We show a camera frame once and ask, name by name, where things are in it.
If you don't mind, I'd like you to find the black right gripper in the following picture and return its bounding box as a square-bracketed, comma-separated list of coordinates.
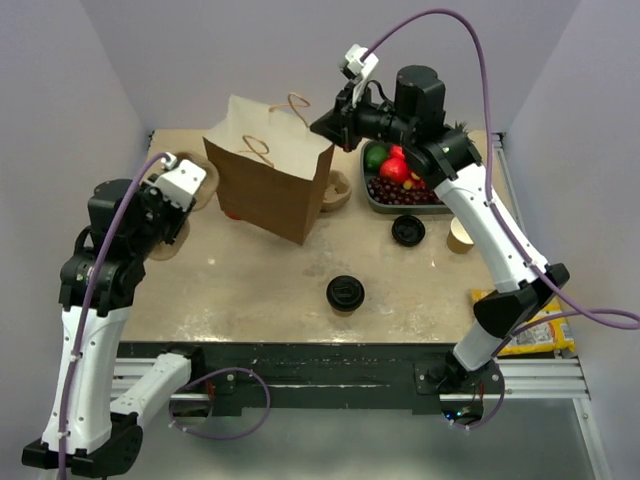
[312, 79, 416, 153]

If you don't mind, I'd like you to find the single pulp cup carrier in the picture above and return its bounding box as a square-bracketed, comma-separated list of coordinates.
[150, 151, 220, 261]

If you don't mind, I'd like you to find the brown paper bag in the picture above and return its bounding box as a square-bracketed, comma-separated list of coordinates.
[203, 92, 334, 245]

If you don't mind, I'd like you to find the black coffee cup lid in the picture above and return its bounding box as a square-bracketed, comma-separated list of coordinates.
[326, 275, 365, 307]

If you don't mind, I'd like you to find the brown paper coffee cup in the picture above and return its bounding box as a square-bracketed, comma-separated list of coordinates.
[331, 304, 359, 317]

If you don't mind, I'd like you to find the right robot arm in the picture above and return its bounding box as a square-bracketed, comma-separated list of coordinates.
[311, 65, 570, 393]

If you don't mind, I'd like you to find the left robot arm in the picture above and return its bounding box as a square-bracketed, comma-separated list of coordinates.
[21, 161, 207, 479]

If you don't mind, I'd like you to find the green lime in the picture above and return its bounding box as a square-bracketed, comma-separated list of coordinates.
[364, 145, 389, 173]

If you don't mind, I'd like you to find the red straw holder cup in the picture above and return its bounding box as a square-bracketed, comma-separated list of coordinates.
[224, 211, 243, 221]

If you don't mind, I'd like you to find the bunch of dark red grapes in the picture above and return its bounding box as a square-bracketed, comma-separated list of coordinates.
[366, 177, 443, 206]

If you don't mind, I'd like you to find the grey fruit tray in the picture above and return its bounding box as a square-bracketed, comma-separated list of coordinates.
[360, 141, 451, 215]

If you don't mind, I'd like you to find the pineapple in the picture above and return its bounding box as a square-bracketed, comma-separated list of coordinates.
[453, 121, 474, 143]

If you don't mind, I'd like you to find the open brown paper cup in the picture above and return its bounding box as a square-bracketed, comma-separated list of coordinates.
[446, 217, 474, 254]

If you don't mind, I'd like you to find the yellow snack bag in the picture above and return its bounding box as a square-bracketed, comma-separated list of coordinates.
[469, 289, 576, 357]

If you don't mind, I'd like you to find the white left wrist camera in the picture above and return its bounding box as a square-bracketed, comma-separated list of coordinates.
[146, 152, 207, 212]

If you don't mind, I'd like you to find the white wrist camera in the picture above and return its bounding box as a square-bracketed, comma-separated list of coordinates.
[146, 152, 207, 212]
[339, 44, 379, 107]

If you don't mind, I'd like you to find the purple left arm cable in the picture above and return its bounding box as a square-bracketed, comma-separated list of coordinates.
[54, 151, 272, 480]

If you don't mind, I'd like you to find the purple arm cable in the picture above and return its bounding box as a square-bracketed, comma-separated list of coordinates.
[54, 151, 272, 480]
[362, 7, 640, 431]

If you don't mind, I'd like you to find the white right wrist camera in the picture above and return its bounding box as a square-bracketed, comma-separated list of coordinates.
[339, 44, 379, 107]

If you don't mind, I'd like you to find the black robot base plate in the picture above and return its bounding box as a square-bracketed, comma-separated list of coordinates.
[117, 342, 495, 416]

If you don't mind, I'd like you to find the aluminium frame rail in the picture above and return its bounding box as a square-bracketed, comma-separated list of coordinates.
[111, 358, 589, 400]

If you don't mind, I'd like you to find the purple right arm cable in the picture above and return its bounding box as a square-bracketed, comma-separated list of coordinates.
[362, 7, 640, 431]

